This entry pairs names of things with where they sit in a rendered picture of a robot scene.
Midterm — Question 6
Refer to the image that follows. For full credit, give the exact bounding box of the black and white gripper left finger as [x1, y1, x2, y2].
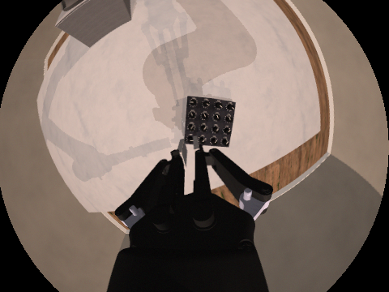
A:
[115, 139, 187, 230]

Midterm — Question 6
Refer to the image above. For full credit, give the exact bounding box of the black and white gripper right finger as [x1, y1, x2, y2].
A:
[191, 136, 273, 228]

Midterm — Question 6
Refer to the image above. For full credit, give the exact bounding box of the black square panel with knobs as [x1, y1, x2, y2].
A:
[185, 96, 236, 147]

